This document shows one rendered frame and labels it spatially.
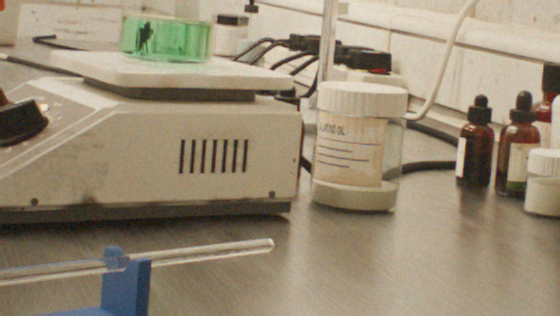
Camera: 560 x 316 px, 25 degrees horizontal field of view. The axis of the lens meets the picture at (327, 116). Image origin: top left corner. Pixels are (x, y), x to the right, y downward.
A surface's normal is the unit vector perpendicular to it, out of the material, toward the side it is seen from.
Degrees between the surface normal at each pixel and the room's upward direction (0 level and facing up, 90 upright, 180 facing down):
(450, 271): 0
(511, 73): 90
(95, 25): 90
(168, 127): 90
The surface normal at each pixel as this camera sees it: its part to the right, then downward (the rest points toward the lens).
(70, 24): 0.32, 0.14
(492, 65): -0.94, -0.04
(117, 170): 0.54, 0.15
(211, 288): 0.09, -0.99
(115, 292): -0.72, 0.02
